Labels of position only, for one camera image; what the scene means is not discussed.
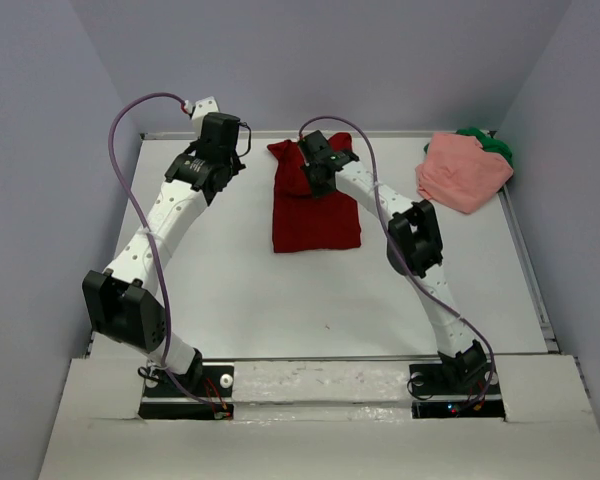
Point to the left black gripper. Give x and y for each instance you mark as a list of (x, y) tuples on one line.
[(237, 163)]

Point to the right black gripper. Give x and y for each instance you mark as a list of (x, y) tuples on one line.
[(316, 190)]

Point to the dark red t shirt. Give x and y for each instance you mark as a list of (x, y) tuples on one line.
[(301, 222)]

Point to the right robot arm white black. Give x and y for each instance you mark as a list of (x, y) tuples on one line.
[(414, 250)]

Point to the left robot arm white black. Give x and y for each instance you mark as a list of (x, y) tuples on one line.
[(127, 302)]

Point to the pink t shirt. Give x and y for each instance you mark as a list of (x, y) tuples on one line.
[(459, 173)]

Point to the green t shirt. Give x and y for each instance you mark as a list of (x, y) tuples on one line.
[(489, 143)]

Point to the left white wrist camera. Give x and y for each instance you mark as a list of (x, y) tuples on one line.
[(196, 111)]

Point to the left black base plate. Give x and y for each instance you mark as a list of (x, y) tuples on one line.
[(211, 399)]

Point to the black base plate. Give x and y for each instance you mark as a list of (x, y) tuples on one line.
[(433, 398), (211, 399)]

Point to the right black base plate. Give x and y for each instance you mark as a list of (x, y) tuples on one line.
[(433, 398)]

